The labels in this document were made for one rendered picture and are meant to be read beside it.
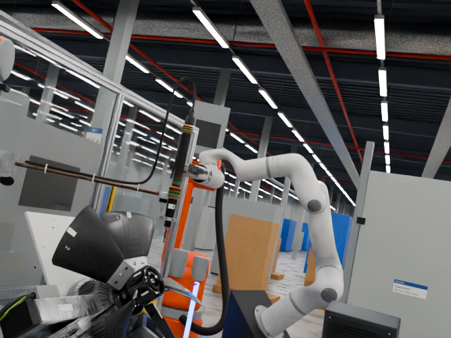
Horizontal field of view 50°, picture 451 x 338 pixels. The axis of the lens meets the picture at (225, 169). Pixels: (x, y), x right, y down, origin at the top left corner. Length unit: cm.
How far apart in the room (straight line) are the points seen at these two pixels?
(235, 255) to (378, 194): 667
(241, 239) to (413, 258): 673
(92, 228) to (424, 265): 228
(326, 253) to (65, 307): 105
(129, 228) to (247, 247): 793
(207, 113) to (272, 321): 383
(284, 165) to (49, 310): 101
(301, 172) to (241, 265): 795
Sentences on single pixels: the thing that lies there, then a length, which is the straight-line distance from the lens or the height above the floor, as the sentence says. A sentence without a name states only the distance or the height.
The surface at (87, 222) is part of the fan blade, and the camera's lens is 164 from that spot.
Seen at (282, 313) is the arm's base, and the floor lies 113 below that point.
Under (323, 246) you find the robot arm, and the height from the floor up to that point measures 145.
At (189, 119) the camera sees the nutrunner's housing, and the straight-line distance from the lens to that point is 184.
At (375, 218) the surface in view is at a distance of 339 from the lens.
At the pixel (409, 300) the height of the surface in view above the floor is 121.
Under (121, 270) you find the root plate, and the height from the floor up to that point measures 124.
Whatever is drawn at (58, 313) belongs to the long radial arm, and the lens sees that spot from 159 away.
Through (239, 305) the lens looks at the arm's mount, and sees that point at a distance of 222.
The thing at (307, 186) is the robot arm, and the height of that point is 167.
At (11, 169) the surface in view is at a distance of 185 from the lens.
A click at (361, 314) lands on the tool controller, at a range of 192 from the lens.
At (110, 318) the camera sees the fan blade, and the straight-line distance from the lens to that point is 148.
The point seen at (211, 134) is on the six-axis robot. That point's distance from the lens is 570.
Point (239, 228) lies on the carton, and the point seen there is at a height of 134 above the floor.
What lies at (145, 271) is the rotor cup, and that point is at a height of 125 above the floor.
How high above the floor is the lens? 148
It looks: 6 degrees up
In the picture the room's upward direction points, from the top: 12 degrees clockwise
